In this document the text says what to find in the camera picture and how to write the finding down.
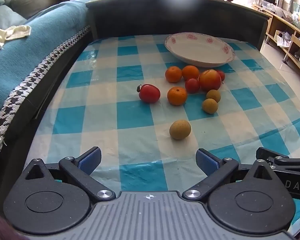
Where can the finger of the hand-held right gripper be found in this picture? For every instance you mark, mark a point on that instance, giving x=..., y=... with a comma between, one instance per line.
x=290, y=163

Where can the red tomato with dark stem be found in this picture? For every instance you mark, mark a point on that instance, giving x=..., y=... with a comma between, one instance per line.
x=150, y=93

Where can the blue white checkered tablecloth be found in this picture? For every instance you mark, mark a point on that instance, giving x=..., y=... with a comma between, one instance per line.
x=130, y=120

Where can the brown longan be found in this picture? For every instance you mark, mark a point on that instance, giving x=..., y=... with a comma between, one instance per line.
x=213, y=95
x=210, y=106
x=180, y=129

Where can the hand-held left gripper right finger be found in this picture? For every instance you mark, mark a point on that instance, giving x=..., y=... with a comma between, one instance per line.
x=207, y=161

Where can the white floral rim plate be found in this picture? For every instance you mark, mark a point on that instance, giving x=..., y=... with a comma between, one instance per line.
x=197, y=50

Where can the small red cherry tomato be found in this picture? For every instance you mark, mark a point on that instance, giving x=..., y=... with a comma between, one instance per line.
x=221, y=75

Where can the grey sofa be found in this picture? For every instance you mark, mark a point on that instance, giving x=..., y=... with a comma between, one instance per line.
x=12, y=2

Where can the wooden tv stand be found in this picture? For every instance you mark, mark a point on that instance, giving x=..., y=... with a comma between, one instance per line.
x=287, y=35

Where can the dark maroon cloth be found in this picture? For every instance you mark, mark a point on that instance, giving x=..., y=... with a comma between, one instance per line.
x=0, y=227

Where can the large red tomato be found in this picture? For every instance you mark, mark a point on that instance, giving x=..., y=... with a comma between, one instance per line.
x=210, y=80

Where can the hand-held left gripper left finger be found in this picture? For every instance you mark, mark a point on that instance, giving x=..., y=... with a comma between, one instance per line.
x=90, y=160

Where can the white cloth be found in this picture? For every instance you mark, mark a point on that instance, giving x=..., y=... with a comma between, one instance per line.
x=7, y=36

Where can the orange tangerine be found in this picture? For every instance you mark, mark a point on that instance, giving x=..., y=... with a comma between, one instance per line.
x=190, y=72
x=173, y=74
x=177, y=96

